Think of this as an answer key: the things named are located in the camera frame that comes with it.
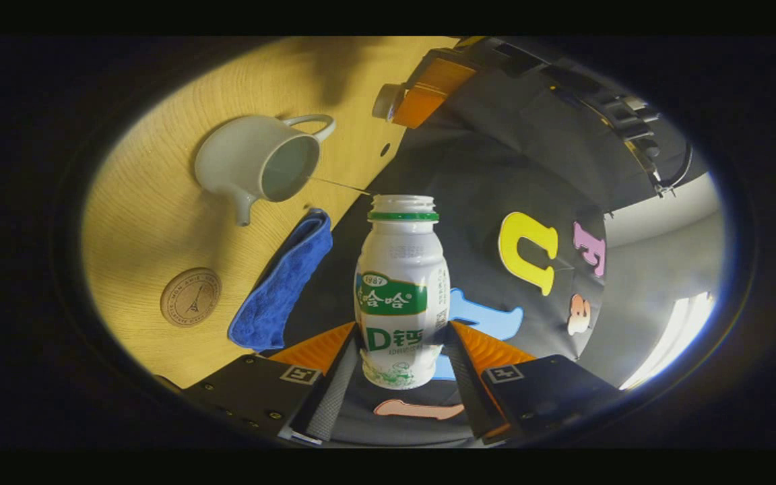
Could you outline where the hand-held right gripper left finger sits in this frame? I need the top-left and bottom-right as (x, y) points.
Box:
(159, 322), (363, 447)

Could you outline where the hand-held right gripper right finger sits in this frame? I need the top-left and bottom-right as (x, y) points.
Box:
(443, 321), (624, 447)

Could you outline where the white teacup lid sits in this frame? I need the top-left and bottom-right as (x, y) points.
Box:
(371, 82), (408, 122)

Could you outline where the white green-label water bottle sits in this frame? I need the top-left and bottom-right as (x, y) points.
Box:
(353, 194), (451, 390)

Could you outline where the round wooden coaster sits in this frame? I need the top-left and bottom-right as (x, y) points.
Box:
(160, 267), (222, 328)

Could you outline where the white ceramic teacup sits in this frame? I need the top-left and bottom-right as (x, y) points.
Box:
(194, 113), (337, 227)

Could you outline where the blue towel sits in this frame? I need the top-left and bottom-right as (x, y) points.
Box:
(228, 207), (333, 352)

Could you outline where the long ceiling light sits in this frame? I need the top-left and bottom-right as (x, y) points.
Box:
(620, 292), (715, 391)

